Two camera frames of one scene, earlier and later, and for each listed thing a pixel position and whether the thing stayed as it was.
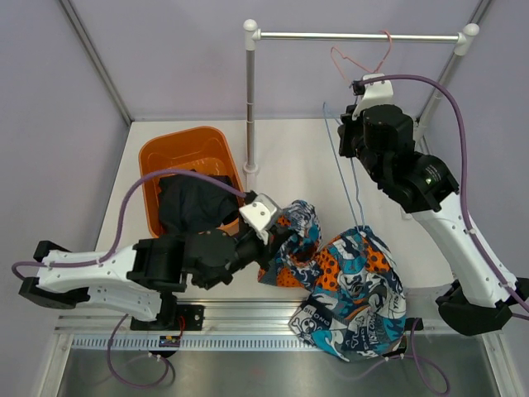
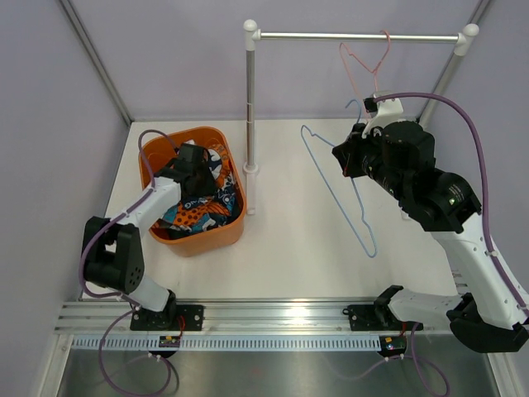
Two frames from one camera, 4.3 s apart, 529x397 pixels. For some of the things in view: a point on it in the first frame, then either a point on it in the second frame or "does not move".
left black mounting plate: [179, 318] does not move
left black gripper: [266, 251] -> [209, 184]
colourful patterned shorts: [359, 309] -> [203, 213]
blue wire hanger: [341, 173] -> [351, 179]
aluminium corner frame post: [97, 60] does not move
